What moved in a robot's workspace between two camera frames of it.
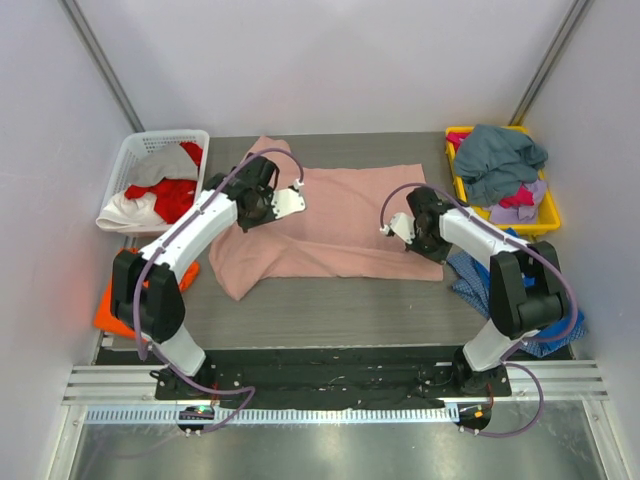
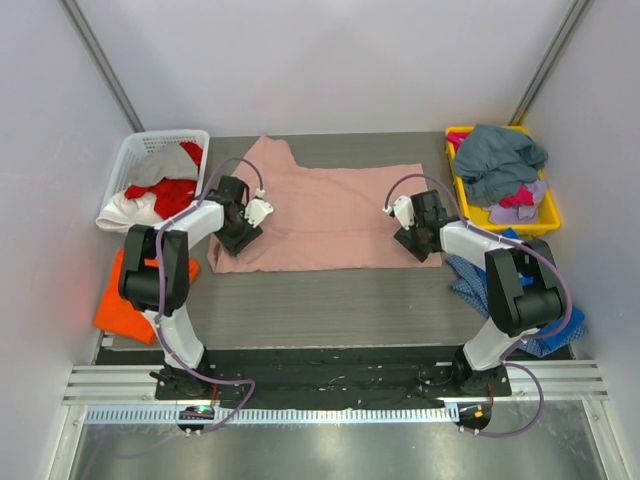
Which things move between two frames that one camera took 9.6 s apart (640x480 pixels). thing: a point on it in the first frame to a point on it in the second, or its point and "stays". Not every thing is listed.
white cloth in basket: (134, 215) stays
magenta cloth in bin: (516, 198) stays
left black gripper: (261, 214) to (241, 238)
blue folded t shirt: (552, 334) stays
